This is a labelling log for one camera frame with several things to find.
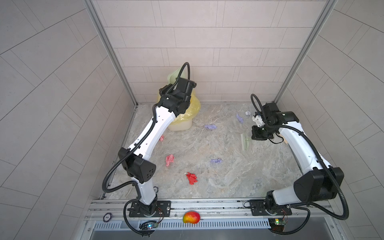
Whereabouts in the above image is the green white hand brush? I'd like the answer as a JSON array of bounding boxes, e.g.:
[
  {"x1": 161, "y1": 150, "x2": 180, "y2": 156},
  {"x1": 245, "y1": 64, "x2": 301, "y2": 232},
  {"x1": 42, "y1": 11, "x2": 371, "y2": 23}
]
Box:
[{"x1": 241, "y1": 134, "x2": 252, "y2": 151}]

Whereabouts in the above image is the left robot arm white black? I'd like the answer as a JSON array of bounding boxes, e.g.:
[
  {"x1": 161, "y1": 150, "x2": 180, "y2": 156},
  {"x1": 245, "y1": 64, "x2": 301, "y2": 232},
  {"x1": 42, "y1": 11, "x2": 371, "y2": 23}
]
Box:
[{"x1": 102, "y1": 62, "x2": 197, "y2": 237}]

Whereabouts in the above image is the red yellow mango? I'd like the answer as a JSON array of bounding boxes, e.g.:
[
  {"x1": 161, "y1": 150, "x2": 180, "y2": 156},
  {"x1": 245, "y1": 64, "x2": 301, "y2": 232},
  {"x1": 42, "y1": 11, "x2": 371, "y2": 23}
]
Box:
[{"x1": 183, "y1": 211, "x2": 201, "y2": 224}]

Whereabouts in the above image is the purple paper scrap upper centre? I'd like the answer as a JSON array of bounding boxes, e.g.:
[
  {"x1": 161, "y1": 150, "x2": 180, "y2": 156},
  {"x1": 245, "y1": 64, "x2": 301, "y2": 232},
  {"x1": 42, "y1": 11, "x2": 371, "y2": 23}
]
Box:
[{"x1": 204, "y1": 125, "x2": 217, "y2": 130}]

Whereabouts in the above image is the red paper scrap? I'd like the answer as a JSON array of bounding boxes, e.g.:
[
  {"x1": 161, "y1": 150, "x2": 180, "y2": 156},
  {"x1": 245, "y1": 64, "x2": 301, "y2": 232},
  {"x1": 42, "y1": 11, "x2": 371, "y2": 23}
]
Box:
[{"x1": 186, "y1": 172, "x2": 198, "y2": 185}]

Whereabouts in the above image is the aluminium rail frame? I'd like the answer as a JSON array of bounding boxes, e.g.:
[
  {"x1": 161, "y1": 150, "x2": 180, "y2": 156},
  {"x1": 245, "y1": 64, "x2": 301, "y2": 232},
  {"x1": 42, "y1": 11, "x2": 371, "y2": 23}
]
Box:
[{"x1": 75, "y1": 198, "x2": 346, "y2": 240}]

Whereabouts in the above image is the purple paper scrap top right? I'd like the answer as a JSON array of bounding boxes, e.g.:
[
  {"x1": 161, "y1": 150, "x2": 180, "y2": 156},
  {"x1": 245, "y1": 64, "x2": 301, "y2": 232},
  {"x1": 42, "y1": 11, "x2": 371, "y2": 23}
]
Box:
[{"x1": 236, "y1": 113, "x2": 244, "y2": 124}]

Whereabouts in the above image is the circuit board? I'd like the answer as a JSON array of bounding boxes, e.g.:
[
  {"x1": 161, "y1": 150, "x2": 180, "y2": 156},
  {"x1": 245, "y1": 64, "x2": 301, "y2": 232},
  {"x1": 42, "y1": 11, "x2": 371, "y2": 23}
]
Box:
[
  {"x1": 268, "y1": 218, "x2": 286, "y2": 233},
  {"x1": 139, "y1": 221, "x2": 159, "y2": 231}
]

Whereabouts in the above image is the left circuit board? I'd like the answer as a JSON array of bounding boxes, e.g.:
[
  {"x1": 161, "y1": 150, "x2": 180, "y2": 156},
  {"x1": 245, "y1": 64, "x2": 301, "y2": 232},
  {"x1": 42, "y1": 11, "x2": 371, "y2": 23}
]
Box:
[{"x1": 139, "y1": 221, "x2": 159, "y2": 231}]

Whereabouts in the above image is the white bin yellow bag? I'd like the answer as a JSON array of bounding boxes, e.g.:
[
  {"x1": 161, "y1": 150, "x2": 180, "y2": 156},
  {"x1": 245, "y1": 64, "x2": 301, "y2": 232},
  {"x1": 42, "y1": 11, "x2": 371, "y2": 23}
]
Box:
[{"x1": 168, "y1": 90, "x2": 201, "y2": 132}]

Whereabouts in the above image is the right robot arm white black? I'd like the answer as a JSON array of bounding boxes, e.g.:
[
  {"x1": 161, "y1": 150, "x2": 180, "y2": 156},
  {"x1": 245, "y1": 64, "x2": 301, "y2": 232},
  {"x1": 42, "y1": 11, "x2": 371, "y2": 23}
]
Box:
[{"x1": 251, "y1": 94, "x2": 350, "y2": 236}]

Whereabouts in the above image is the pink paper scrap lower left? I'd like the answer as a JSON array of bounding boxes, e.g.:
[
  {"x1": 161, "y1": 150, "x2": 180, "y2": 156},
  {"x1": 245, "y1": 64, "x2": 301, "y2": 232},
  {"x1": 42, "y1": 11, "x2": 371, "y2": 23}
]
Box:
[{"x1": 166, "y1": 154, "x2": 175, "y2": 167}]

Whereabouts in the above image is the purple paper scrap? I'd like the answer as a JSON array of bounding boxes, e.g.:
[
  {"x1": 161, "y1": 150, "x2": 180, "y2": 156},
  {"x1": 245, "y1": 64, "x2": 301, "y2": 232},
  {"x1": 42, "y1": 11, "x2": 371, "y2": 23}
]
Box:
[
  {"x1": 204, "y1": 125, "x2": 217, "y2": 130},
  {"x1": 236, "y1": 113, "x2": 244, "y2": 124},
  {"x1": 210, "y1": 159, "x2": 223, "y2": 164}
]

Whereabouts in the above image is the right circuit board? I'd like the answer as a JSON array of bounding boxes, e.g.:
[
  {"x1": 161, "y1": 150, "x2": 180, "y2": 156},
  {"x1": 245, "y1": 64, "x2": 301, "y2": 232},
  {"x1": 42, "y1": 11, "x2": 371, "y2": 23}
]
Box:
[{"x1": 268, "y1": 218, "x2": 286, "y2": 233}]

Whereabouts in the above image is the black round token on rail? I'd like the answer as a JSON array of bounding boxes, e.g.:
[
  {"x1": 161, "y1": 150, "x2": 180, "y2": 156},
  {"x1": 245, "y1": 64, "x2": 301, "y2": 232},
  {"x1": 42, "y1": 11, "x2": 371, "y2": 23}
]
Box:
[{"x1": 103, "y1": 213, "x2": 113, "y2": 223}]

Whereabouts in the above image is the light green dustpan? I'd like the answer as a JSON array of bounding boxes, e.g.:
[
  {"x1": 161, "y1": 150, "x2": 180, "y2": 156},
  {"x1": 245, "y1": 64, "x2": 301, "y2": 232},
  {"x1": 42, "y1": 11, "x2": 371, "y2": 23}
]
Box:
[{"x1": 167, "y1": 68, "x2": 181, "y2": 84}]

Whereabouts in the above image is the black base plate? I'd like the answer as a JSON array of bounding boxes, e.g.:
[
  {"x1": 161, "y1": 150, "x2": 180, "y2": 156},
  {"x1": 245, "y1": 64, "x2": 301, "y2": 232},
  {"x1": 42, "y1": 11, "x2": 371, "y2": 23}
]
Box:
[
  {"x1": 129, "y1": 201, "x2": 171, "y2": 218},
  {"x1": 248, "y1": 200, "x2": 292, "y2": 217}
]

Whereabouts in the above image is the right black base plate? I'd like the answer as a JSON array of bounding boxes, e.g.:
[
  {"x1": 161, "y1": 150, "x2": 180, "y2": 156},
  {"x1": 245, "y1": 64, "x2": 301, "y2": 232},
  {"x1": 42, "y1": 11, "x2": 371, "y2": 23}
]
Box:
[{"x1": 248, "y1": 200, "x2": 292, "y2": 217}]

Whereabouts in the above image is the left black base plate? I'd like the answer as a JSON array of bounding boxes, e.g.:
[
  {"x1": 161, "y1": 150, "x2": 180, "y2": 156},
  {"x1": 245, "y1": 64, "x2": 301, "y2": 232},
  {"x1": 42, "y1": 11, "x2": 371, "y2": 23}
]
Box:
[{"x1": 129, "y1": 201, "x2": 171, "y2": 218}]

